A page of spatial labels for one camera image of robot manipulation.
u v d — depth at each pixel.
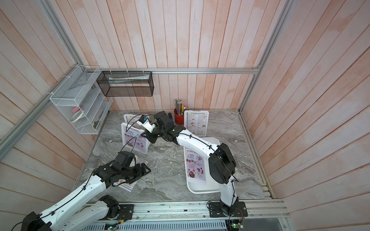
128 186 0.82
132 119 0.93
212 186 0.83
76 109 0.82
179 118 0.98
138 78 0.90
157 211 0.75
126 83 1.04
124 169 0.63
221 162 0.51
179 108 1.04
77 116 0.83
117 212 0.72
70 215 0.45
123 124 0.76
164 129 0.64
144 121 0.68
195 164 0.87
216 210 0.74
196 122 0.96
